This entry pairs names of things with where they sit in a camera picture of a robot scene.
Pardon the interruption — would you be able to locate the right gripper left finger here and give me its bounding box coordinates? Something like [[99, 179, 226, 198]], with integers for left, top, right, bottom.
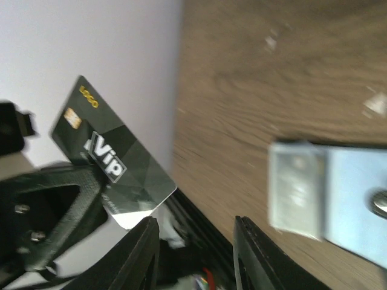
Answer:
[[64, 216, 160, 290]]

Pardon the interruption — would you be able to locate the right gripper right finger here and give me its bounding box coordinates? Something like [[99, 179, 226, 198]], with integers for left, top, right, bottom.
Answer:
[[233, 216, 329, 290]]

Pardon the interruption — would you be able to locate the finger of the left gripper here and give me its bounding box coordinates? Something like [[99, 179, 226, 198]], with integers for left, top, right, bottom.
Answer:
[[1, 166, 107, 272]]

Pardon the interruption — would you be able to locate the black VIP card pile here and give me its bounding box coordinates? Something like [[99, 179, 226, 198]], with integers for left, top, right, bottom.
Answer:
[[51, 76, 177, 230]]

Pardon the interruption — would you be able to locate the black leather card holder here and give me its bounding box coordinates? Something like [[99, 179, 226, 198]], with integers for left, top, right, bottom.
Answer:
[[268, 142, 386, 267]]

